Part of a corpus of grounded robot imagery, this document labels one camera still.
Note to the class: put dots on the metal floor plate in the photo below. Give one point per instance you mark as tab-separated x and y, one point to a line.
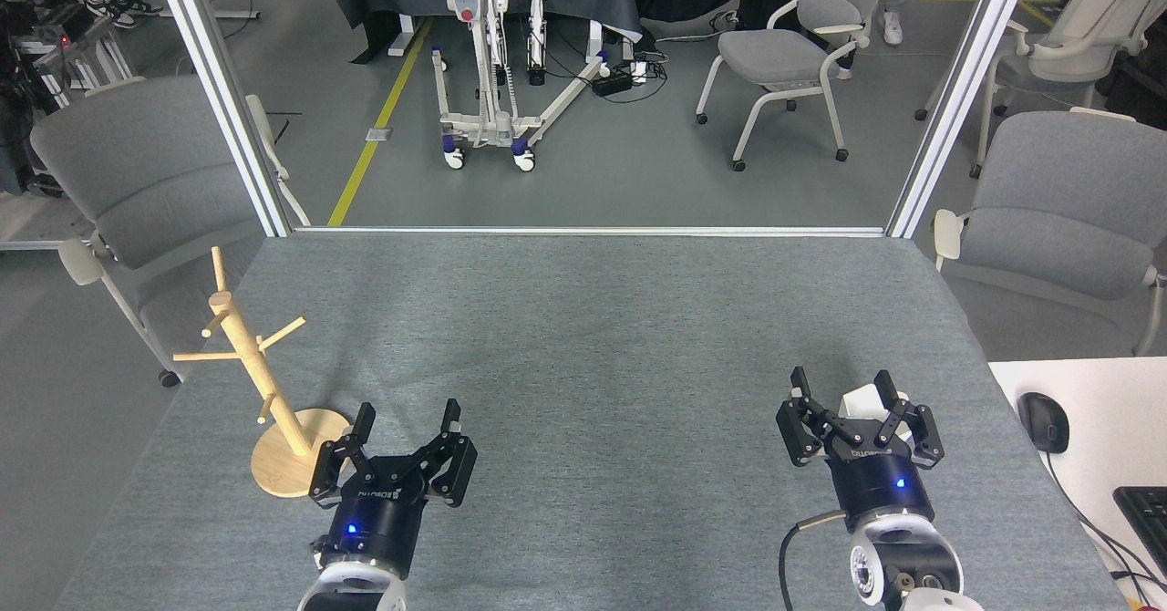
378	134

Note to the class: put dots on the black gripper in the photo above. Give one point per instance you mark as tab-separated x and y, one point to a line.
880	488
378	511

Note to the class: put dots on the black keyboard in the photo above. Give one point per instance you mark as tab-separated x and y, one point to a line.
1147	520

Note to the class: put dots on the grey chair with white frame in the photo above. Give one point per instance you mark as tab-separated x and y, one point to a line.
1067	210
137	173
775	50

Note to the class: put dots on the white faceted cup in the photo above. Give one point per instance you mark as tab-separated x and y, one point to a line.
862	403

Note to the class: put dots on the white desk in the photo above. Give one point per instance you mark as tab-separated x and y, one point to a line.
1112	410

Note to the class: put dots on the white mesh-back chair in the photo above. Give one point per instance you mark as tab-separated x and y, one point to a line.
1094	18

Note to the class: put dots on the metal equipment rack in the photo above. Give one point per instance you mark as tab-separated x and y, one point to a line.
36	55

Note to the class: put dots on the silver frame post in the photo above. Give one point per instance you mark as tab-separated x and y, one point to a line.
957	100
219	91

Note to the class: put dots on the black computer mouse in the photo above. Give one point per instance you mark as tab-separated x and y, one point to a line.
1044	421

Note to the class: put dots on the wooden cup rack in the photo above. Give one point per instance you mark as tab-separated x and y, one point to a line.
292	460

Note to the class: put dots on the silver frame rail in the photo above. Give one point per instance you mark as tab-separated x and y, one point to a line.
593	230

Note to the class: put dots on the black power strip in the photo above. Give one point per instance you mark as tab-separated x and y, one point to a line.
615	80

